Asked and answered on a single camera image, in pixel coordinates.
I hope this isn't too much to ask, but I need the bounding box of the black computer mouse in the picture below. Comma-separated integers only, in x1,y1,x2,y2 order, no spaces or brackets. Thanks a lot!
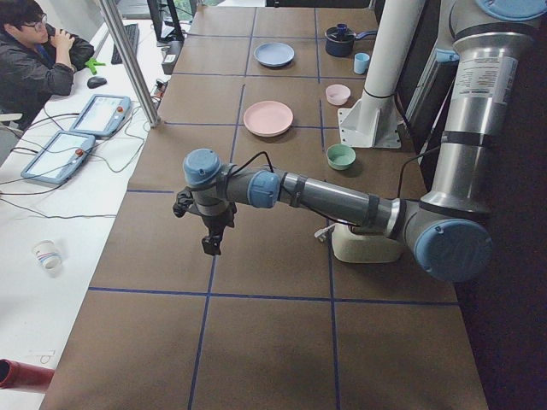
86,76,108,90

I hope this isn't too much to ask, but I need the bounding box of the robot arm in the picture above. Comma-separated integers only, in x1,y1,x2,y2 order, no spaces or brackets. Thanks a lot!
173,1,546,282

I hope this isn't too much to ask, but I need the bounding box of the pink bowl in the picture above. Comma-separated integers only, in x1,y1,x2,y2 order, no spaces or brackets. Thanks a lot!
325,84,351,106

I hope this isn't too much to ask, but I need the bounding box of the red cylinder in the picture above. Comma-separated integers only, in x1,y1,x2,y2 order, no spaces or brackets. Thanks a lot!
1,359,55,393

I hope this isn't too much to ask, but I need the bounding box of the light blue cup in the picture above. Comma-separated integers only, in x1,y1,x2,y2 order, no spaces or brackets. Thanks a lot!
353,52,370,75

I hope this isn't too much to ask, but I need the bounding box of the pink plate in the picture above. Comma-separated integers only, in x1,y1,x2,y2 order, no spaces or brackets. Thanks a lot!
243,101,294,138

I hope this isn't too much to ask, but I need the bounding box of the near teach pendant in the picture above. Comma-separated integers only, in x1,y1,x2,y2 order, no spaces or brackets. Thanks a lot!
21,131,96,185

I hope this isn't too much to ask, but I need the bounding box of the paper cup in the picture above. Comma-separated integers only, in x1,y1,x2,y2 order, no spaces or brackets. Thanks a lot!
32,240,62,277

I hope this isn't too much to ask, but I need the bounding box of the aluminium frame post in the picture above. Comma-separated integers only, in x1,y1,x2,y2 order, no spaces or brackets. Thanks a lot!
98,0,161,128

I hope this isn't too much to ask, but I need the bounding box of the dark blue saucepan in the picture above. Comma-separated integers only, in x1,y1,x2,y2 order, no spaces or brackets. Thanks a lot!
325,23,378,57

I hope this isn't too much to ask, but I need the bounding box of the blue plate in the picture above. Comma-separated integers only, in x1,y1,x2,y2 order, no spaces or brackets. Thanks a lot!
253,42,295,67

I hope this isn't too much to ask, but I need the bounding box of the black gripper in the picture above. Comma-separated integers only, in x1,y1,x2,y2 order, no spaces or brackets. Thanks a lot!
201,204,236,255

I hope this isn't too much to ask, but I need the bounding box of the cream toaster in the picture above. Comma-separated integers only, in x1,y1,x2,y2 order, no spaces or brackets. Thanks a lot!
332,224,405,264

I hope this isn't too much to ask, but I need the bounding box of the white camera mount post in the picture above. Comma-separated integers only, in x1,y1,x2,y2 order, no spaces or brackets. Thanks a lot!
338,0,425,149

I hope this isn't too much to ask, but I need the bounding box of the far teach pendant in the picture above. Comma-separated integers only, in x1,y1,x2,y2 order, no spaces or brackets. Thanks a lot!
69,94,132,139

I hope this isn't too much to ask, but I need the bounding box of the teach pendant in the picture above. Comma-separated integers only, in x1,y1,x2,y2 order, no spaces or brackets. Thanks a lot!
21,131,96,185
69,94,132,139

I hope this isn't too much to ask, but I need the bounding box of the green bowl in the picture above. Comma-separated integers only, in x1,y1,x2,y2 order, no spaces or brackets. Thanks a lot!
326,143,356,171

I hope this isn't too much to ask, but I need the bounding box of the black keyboard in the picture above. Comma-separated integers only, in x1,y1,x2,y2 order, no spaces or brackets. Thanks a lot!
110,23,141,66

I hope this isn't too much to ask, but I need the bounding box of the seated person in black jacket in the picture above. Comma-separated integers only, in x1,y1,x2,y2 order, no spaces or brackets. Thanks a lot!
1,1,95,130

